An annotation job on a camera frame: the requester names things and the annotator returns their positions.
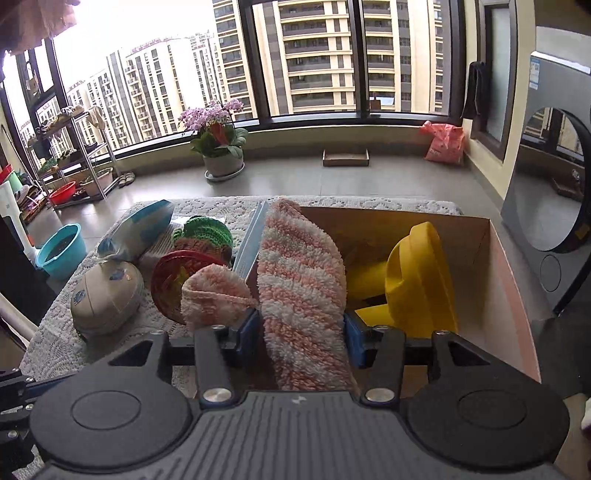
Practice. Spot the hanging pink clothes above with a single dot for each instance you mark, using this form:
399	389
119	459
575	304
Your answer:
41	18

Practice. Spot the white cylindrical appliance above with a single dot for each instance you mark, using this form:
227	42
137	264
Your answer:
11	217

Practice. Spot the flat cardboard tray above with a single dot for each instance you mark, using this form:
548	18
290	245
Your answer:
346	158

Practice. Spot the red plastic basin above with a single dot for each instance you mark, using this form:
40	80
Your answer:
62	193

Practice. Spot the metal shelf rack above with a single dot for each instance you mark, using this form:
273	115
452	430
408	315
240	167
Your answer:
94	152

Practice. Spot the black hanging cloth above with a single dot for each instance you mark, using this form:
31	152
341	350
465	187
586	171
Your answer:
474	92

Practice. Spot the beige flower pot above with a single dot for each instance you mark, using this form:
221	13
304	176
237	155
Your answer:
98	182

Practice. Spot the teal plastic basin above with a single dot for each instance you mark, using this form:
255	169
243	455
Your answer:
62	251

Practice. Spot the red patterned pouch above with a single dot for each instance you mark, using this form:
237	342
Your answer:
168	281

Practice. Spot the green crochet coaster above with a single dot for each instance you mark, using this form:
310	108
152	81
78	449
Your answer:
207	233

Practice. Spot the beige hanging cloth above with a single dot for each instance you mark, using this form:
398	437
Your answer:
97	117

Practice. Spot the cardboard box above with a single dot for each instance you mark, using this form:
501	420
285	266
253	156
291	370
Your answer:
503	295

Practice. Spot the pink white striped fluffy towel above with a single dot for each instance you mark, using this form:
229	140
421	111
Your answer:
300	295

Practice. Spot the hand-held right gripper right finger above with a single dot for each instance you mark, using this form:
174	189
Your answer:
356	339

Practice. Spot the potted pink orchid plant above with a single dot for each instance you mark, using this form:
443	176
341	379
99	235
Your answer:
217	138

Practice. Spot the brown slipper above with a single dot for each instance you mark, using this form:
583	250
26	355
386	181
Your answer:
123	181
130	177

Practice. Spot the grey washing machine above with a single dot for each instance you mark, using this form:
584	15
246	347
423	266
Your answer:
540	184

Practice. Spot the small pink white fluffy towel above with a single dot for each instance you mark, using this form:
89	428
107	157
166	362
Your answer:
212	295

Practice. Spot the pink plastic bag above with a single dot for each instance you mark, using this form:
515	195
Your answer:
443	143

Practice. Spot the yellow plastic object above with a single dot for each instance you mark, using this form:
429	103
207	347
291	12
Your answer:
415	277

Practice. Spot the blue face mask pack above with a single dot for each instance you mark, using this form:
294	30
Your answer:
251	240

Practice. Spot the beige round packet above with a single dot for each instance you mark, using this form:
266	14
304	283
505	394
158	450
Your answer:
106	300

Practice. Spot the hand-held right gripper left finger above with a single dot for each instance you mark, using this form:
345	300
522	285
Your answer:
247	337

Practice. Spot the white blue wet wipes pack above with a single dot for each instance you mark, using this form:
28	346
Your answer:
138	230

